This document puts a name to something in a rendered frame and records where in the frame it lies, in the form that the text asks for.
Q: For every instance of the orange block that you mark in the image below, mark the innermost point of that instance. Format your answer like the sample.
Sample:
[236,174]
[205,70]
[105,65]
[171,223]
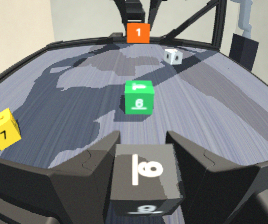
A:
[138,32]

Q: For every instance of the green block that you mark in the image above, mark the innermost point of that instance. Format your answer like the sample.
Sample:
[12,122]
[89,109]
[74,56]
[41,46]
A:
[139,97]

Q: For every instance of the yellow block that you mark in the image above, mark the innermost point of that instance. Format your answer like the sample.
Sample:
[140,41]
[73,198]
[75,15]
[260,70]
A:
[9,131]

